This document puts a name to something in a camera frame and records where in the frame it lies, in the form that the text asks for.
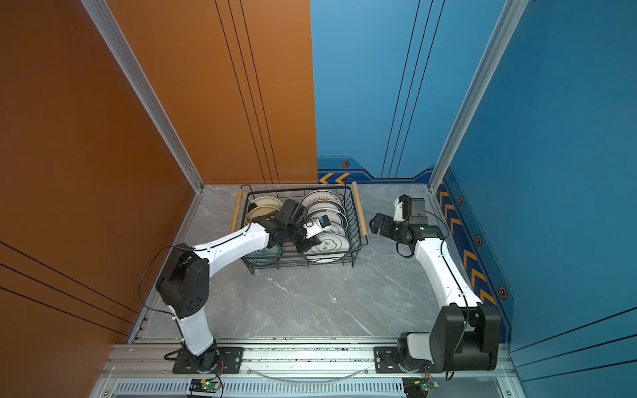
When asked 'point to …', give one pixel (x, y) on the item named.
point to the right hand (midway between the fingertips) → (380, 225)
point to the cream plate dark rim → (268, 201)
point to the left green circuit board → (204, 385)
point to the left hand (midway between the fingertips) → (319, 237)
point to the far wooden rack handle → (235, 211)
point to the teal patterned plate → (268, 255)
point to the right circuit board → (418, 387)
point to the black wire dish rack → (290, 256)
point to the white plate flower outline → (332, 248)
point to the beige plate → (260, 211)
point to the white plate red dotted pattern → (323, 196)
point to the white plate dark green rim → (337, 220)
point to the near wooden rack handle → (360, 210)
